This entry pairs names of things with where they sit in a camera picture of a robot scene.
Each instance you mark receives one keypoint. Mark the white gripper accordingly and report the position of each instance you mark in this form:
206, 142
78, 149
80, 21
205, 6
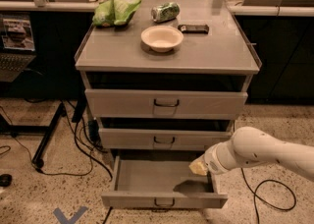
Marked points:
212, 161

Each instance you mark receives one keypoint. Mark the grey bottom drawer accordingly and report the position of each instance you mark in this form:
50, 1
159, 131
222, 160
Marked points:
160, 179

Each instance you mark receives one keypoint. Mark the grey drawer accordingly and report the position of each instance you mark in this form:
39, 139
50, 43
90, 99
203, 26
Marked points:
160, 179
160, 139
135, 103

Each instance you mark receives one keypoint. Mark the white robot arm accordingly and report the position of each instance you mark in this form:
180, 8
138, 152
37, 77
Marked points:
250, 147

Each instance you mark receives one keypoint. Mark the grey middle drawer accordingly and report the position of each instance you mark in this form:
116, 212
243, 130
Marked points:
160, 139

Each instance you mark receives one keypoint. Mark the grey metal drawer cabinet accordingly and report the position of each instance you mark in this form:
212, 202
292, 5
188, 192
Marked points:
221, 60

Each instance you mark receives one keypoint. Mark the grey top drawer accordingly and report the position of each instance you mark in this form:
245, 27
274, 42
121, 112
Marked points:
135, 103

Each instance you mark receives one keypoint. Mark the white paper bowl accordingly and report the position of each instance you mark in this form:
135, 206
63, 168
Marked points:
162, 38

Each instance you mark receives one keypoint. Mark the black rectangular device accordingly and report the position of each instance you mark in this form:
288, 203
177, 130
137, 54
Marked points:
193, 28

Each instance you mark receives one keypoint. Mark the green soda can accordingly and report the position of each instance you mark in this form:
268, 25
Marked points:
165, 12

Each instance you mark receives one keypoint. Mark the green chip bag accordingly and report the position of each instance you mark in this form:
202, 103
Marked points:
115, 13

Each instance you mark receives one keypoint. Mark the black desk stand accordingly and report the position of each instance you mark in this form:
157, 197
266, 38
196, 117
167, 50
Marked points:
45, 131

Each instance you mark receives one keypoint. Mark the open laptop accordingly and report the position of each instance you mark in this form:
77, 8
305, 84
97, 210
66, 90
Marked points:
17, 47

